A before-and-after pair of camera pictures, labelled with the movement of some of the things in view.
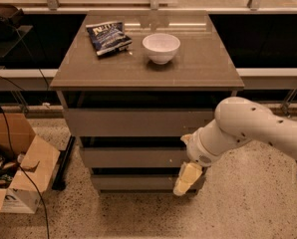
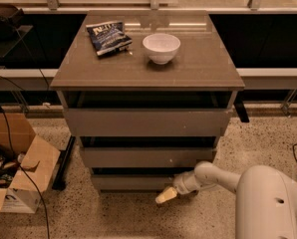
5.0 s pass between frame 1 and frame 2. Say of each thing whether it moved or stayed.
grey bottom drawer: stayed
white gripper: moved
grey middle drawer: stayed
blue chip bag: stayed
